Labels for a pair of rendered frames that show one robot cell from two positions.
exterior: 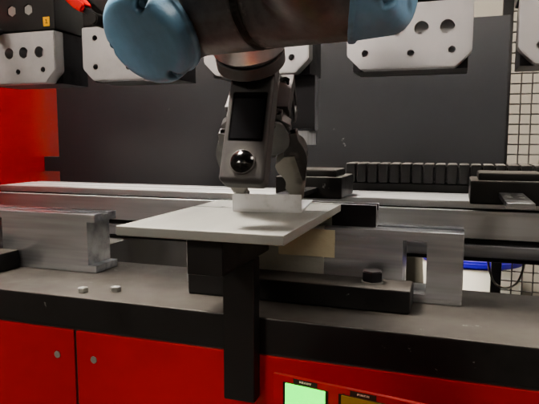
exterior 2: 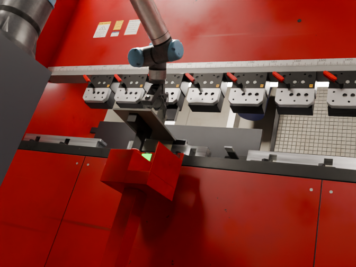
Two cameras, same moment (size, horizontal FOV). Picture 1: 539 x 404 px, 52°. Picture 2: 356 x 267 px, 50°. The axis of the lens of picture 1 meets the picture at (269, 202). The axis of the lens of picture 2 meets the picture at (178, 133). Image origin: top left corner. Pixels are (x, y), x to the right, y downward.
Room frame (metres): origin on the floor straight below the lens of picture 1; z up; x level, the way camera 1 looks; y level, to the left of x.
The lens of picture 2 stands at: (-0.78, -0.35, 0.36)
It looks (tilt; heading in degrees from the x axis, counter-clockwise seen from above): 23 degrees up; 9
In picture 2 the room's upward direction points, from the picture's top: 15 degrees clockwise
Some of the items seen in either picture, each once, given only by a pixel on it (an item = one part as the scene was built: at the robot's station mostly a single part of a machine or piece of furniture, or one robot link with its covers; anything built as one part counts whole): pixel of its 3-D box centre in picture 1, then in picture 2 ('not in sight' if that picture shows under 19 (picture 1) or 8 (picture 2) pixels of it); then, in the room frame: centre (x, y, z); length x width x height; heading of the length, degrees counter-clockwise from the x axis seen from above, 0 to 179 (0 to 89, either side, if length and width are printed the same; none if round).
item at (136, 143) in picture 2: (233, 318); (133, 144); (0.62, 0.04, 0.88); 0.14 x 0.04 x 0.22; 161
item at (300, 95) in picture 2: not in sight; (296, 92); (0.61, -0.56, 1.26); 0.15 x 0.09 x 0.17; 71
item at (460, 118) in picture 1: (253, 126); (164, 157); (1.35, 0.04, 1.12); 1.13 x 0.02 x 0.44; 71
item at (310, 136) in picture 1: (281, 111); (167, 115); (0.79, -0.02, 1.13); 0.10 x 0.02 x 0.10; 71
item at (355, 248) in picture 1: (318, 256); (166, 156); (0.78, -0.07, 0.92); 0.39 x 0.06 x 0.10; 71
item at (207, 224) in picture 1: (244, 217); (145, 125); (0.65, 0.03, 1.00); 0.26 x 0.18 x 0.01; 161
